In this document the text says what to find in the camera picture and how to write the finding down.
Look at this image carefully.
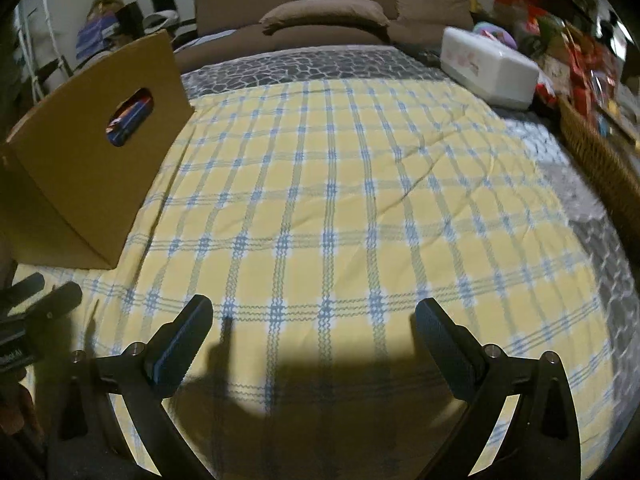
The purple plastic toy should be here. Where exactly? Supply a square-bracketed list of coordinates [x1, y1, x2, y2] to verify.
[472, 20, 518, 48]

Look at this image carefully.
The pile of red gift packages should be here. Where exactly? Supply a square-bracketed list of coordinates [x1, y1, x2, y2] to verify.
[492, 0, 640, 151]

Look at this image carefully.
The white metal rack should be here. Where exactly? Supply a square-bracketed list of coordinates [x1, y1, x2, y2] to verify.
[15, 0, 71, 101]

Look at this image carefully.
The wicker basket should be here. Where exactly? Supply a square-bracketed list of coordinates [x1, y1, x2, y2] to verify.
[557, 95, 640, 246]

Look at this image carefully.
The brown cardboard box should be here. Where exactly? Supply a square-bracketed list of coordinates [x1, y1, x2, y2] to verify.
[0, 30, 196, 271]

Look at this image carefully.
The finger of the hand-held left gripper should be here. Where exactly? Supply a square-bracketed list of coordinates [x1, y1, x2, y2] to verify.
[30, 281, 83, 323]
[0, 272, 46, 311]

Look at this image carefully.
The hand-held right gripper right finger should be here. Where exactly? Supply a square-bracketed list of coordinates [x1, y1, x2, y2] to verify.
[414, 297, 583, 480]

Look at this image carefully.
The colourful snack packet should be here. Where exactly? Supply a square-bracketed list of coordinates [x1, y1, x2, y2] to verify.
[106, 89, 155, 147]

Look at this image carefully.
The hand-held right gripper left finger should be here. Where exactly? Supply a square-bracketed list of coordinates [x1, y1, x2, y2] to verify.
[47, 294, 214, 480]

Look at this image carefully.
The yellow plaid blanket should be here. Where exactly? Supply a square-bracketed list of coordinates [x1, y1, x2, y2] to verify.
[15, 77, 618, 480]

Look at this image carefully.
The stack of blue packets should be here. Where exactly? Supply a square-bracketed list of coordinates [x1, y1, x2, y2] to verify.
[76, 14, 121, 58]

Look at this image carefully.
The white tissue box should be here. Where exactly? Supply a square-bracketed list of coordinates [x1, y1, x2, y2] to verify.
[440, 26, 541, 111]

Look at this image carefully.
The white rounded object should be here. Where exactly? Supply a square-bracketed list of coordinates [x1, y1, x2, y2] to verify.
[142, 10, 179, 29]

